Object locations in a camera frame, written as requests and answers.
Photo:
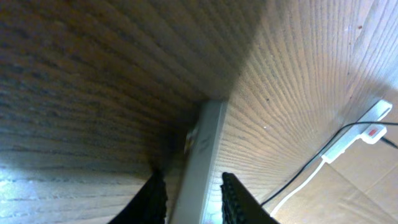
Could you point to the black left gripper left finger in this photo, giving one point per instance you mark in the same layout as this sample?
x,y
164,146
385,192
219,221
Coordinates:
x,y
148,206

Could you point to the white power strip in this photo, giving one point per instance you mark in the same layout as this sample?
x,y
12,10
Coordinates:
x,y
352,132

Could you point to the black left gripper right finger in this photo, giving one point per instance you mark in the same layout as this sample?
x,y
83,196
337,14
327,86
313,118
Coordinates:
x,y
239,206

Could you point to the white charger plug adapter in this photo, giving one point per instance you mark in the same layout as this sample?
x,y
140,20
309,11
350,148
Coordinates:
x,y
373,133

